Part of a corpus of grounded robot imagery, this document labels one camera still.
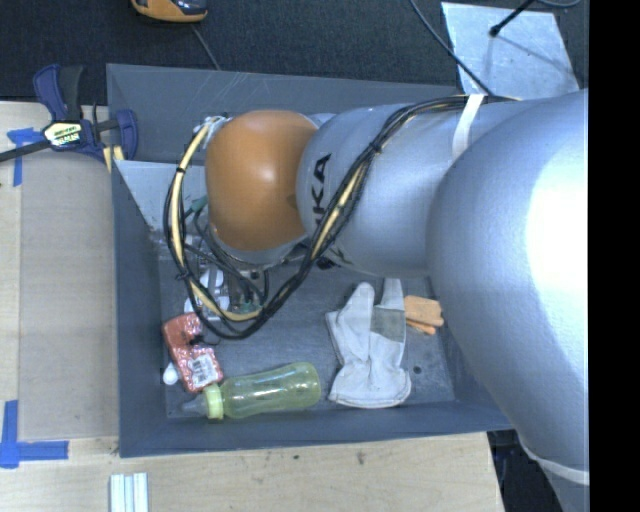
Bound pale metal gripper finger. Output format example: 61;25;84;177
183;295;224;319
199;269;226;297

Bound red-orange foil packet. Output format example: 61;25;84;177
160;312;225;394

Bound grey metal bin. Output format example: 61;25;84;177
105;63;514;459

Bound yellow-green baby bottle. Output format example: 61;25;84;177
181;361;323;421

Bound pale wood flat board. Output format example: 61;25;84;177
17;153;122;442

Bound white work glove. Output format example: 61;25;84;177
324;278;413;409

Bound orange flat piece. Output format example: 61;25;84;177
403;294;446;336

